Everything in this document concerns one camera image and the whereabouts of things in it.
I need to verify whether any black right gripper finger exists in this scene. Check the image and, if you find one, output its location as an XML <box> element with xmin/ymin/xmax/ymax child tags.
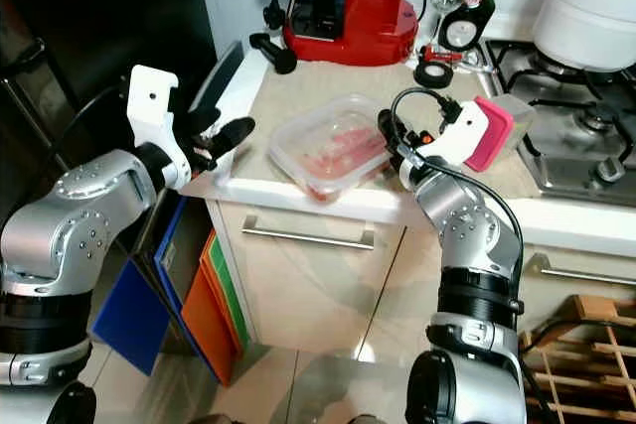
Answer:
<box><xmin>378</xmin><ymin>109</ymin><xmax>414</xmax><ymax>152</ymax></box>

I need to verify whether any white flat tray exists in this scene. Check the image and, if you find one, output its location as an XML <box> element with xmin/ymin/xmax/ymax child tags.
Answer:
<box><xmin>212</xmin><ymin>50</ymin><xmax>272</xmax><ymax>139</ymax></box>

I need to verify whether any dark flat tray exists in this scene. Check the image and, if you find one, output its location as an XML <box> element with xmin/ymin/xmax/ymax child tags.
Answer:
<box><xmin>192</xmin><ymin>40</ymin><xmax>246</xmax><ymax>117</ymax></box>

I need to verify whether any black tape roll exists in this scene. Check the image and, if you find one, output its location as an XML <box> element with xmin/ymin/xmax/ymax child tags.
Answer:
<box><xmin>414</xmin><ymin>59</ymin><xmax>456</xmax><ymax>88</ymax></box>

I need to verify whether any clear plastic food container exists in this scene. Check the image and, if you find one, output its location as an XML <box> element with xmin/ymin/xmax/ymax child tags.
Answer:
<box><xmin>265</xmin><ymin>93</ymin><xmax>400</xmax><ymax>206</ymax></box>

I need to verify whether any small red tool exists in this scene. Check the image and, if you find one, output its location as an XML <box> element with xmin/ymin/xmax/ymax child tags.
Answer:
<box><xmin>420</xmin><ymin>45</ymin><xmax>464</xmax><ymax>64</ymax></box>

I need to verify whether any red coffee machine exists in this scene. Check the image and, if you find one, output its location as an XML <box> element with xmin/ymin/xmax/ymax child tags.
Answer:
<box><xmin>255</xmin><ymin>0</ymin><xmax>421</xmax><ymax>69</ymax></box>

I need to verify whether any green cutting board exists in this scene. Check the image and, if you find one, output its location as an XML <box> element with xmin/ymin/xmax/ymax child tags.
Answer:
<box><xmin>204</xmin><ymin>228</ymin><xmax>252</xmax><ymax>353</ymax></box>

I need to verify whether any steel gas stove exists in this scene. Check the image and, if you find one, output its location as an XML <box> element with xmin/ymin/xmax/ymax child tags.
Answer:
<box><xmin>485</xmin><ymin>39</ymin><xmax>636</xmax><ymax>199</ymax></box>

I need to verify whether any dark tall appliance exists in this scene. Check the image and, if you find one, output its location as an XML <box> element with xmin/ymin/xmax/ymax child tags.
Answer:
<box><xmin>0</xmin><ymin>0</ymin><xmax>222</xmax><ymax>246</ymax></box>

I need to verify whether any cream kitchen cabinet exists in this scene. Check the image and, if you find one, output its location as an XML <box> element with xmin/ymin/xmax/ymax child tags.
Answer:
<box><xmin>209</xmin><ymin>174</ymin><xmax>636</xmax><ymax>365</ymax></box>

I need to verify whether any white pot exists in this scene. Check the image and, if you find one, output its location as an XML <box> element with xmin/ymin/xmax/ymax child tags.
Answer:
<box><xmin>531</xmin><ymin>0</ymin><xmax>636</xmax><ymax>73</ymax></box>

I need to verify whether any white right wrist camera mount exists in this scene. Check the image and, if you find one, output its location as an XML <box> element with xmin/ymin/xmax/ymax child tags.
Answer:
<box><xmin>429</xmin><ymin>96</ymin><xmax>495</xmax><ymax>175</ymax></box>

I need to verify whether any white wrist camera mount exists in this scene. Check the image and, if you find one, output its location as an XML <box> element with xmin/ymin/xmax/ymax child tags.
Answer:
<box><xmin>126</xmin><ymin>65</ymin><xmax>184</xmax><ymax>165</ymax></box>
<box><xmin>429</xmin><ymin>96</ymin><xmax>495</xmax><ymax>175</ymax></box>

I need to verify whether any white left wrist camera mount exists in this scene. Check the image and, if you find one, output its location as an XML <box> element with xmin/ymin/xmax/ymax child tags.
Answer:
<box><xmin>126</xmin><ymin>65</ymin><xmax>184</xmax><ymax>165</ymax></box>

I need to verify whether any black portafilter handle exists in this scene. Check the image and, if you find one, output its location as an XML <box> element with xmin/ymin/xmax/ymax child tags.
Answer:
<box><xmin>247</xmin><ymin>32</ymin><xmax>300</xmax><ymax>75</ymax></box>

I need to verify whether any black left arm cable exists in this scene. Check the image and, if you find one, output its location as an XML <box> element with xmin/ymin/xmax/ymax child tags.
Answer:
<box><xmin>72</xmin><ymin>84</ymin><xmax>132</xmax><ymax>163</ymax></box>

